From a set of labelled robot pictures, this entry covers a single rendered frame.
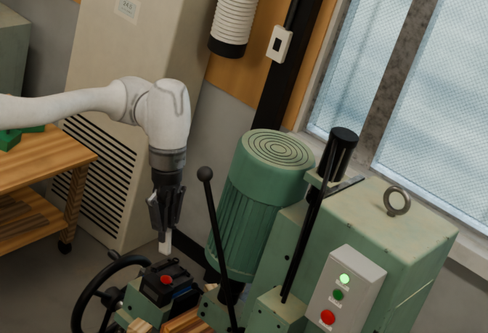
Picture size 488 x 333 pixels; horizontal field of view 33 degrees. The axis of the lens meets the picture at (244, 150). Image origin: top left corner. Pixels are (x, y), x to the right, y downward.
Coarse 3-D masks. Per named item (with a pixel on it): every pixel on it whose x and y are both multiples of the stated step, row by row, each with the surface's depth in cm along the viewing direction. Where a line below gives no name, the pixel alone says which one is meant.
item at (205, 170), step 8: (200, 168) 171; (208, 168) 171; (200, 176) 171; (208, 176) 171; (208, 184) 172; (208, 192) 172; (208, 200) 172; (208, 208) 173; (216, 224) 173; (216, 232) 173; (216, 240) 173; (216, 248) 174; (224, 264) 174; (224, 272) 174; (224, 280) 175; (224, 288) 175; (232, 304) 176; (232, 312) 176; (232, 320) 176; (232, 328) 176; (240, 328) 178
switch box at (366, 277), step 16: (336, 256) 151; (352, 256) 153; (336, 272) 152; (352, 272) 149; (368, 272) 150; (384, 272) 151; (320, 288) 155; (336, 288) 152; (352, 288) 150; (368, 288) 148; (320, 304) 156; (352, 304) 151; (368, 304) 153; (336, 320) 154; (352, 320) 152
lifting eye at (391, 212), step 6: (390, 186) 160; (396, 186) 159; (384, 192) 161; (390, 192) 160; (402, 192) 158; (384, 198) 161; (408, 198) 158; (384, 204) 161; (390, 204) 161; (408, 204) 158; (390, 210) 161; (396, 210) 160; (402, 210) 159; (390, 216) 161
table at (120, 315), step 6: (246, 288) 230; (240, 294) 227; (246, 294) 228; (198, 300) 220; (120, 312) 212; (114, 318) 213; (120, 318) 212; (126, 318) 211; (132, 318) 212; (120, 324) 212; (126, 324) 211; (150, 324) 207; (126, 330) 211; (156, 330) 206
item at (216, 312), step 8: (216, 288) 200; (208, 296) 196; (216, 296) 197; (200, 304) 198; (208, 304) 196; (216, 304) 195; (240, 304) 197; (200, 312) 198; (208, 312) 197; (216, 312) 195; (224, 312) 193; (240, 312) 194; (208, 320) 197; (216, 320) 195; (224, 320) 194; (216, 328) 196; (224, 328) 194
